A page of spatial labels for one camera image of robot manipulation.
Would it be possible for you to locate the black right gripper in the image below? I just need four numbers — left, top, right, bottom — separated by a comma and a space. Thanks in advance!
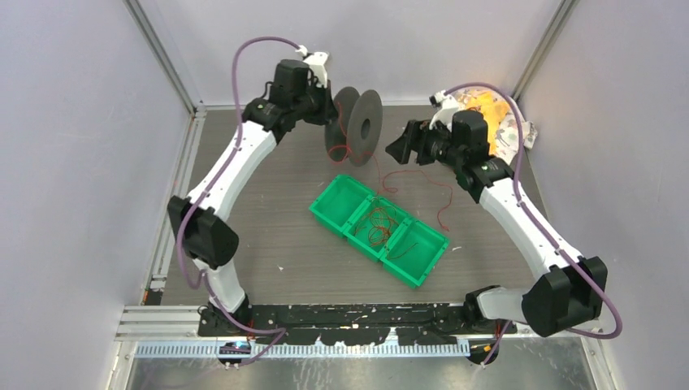
386, 118, 464, 169

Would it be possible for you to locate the black cable spool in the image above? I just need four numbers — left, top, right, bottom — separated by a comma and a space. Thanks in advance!
324, 86, 383, 167

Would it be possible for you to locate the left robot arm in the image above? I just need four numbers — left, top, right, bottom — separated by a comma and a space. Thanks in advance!
167, 52, 337, 336

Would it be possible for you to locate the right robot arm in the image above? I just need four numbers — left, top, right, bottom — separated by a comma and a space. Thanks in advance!
385, 110, 608, 337

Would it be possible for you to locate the green plastic bin left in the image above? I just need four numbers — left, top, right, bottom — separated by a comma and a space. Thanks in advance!
309, 175, 374, 238

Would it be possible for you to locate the green plastic bin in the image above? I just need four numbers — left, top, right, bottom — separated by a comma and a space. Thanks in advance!
309, 175, 374, 238
344, 196, 410, 262
380, 219, 449, 288

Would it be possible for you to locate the green plastic bin middle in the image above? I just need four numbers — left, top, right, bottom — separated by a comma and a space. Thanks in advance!
344, 196, 410, 262

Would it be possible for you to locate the green plastic bin right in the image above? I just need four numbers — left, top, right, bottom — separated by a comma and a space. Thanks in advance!
380, 219, 449, 288

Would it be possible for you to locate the crumpled yellow patterned cloth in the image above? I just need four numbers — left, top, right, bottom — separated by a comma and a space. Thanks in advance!
453, 88, 538, 164

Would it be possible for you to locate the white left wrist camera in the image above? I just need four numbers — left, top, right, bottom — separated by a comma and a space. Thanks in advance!
295, 45, 330, 89

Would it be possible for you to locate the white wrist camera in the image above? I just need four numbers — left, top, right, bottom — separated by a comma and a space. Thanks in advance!
295, 45, 330, 89
429, 90, 460, 129

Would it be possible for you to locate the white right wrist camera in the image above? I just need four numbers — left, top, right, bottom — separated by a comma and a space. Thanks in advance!
429, 90, 460, 129

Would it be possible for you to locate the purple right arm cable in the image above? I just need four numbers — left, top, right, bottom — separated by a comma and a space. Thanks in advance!
441, 81, 624, 369

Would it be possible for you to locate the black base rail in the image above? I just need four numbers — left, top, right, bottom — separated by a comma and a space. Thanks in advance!
197, 303, 506, 346

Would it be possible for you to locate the slotted aluminium cable duct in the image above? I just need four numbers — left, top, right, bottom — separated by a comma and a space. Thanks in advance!
134, 340, 470, 358

